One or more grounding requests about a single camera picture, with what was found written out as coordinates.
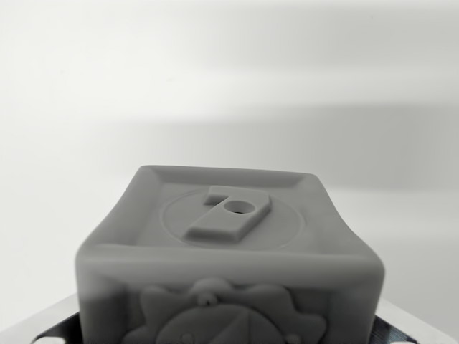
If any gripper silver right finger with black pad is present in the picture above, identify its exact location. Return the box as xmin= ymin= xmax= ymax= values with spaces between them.
xmin=371 ymin=297 xmax=459 ymax=344

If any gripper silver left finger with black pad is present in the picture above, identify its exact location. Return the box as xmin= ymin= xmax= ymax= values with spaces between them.
xmin=0 ymin=292 xmax=84 ymax=344

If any grey embossed number cube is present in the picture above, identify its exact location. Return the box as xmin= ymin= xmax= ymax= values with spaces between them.
xmin=74 ymin=164 xmax=387 ymax=344

